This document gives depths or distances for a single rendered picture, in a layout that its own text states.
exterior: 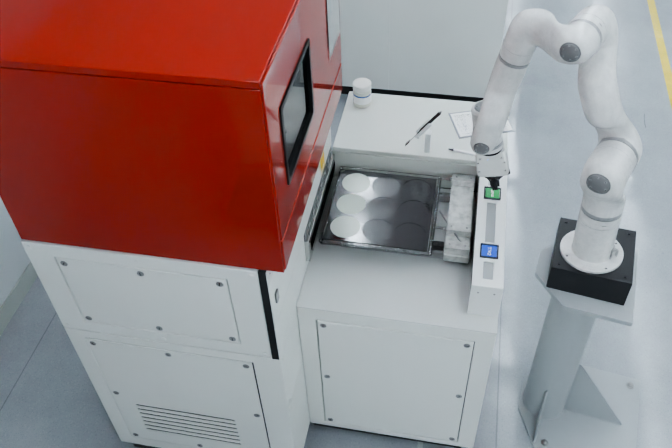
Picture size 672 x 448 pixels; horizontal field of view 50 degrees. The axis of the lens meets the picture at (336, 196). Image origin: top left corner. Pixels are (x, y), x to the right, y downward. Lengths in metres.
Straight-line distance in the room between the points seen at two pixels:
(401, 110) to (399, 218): 0.51
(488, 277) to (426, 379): 0.48
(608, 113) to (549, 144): 2.19
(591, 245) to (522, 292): 1.18
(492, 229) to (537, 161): 1.78
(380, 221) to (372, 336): 0.38
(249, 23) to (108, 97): 0.35
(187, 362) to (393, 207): 0.84
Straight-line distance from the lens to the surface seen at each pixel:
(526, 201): 3.86
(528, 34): 2.02
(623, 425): 3.16
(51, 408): 3.31
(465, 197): 2.56
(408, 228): 2.41
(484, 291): 2.21
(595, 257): 2.35
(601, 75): 2.02
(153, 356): 2.39
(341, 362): 2.52
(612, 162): 2.08
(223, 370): 2.33
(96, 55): 1.64
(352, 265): 2.40
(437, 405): 2.66
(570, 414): 3.12
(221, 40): 1.61
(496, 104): 2.14
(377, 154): 2.60
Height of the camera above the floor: 2.65
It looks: 44 degrees down
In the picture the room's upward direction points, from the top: 3 degrees counter-clockwise
